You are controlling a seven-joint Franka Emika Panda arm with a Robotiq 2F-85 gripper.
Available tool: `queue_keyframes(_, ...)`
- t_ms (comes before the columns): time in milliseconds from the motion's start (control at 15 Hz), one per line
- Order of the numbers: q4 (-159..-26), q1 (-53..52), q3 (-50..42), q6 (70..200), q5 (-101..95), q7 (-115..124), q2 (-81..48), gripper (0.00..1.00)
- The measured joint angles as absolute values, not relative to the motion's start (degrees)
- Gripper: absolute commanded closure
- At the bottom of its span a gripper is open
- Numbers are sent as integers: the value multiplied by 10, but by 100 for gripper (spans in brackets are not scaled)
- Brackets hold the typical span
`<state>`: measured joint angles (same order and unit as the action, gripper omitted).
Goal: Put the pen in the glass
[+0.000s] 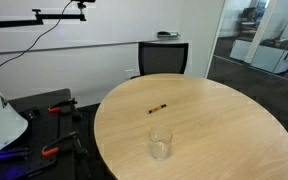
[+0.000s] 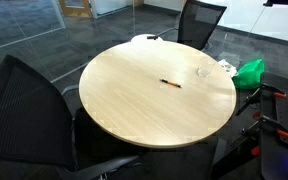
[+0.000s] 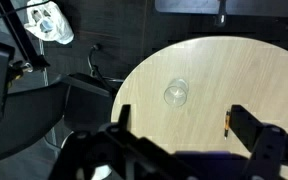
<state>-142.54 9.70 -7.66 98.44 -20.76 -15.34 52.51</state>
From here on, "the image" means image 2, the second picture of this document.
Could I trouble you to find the white plastic bag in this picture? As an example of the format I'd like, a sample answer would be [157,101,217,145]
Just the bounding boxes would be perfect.
[219,59,238,78]

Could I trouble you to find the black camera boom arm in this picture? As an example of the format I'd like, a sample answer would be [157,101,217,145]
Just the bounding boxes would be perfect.
[263,0,288,7]

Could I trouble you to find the upper black orange clamp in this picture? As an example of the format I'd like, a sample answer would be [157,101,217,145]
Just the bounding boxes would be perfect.
[236,83,286,116]

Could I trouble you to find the black orange clamp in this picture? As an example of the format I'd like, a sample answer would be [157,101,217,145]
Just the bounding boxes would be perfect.
[236,83,286,116]
[238,115,288,158]

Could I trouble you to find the orange and black pen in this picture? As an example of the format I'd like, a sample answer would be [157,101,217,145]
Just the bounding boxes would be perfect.
[159,79,182,88]

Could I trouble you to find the lower black orange clamp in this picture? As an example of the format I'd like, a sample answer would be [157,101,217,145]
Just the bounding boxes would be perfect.
[238,115,288,158]

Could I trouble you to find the green plastic bag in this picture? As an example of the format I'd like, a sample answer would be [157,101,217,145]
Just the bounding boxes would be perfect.
[233,59,265,90]

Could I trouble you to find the black mesh office chair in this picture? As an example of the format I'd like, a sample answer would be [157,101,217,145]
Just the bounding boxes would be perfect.
[0,55,139,180]
[146,0,228,52]

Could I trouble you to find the near black mesh office chair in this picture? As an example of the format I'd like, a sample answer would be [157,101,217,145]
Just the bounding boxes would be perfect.
[0,55,139,180]

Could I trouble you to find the far black mesh office chair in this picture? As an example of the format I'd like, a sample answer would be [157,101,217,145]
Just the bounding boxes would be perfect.
[146,0,228,52]

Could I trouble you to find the round wooden table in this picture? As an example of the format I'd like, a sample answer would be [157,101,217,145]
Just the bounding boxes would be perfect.
[79,40,236,148]

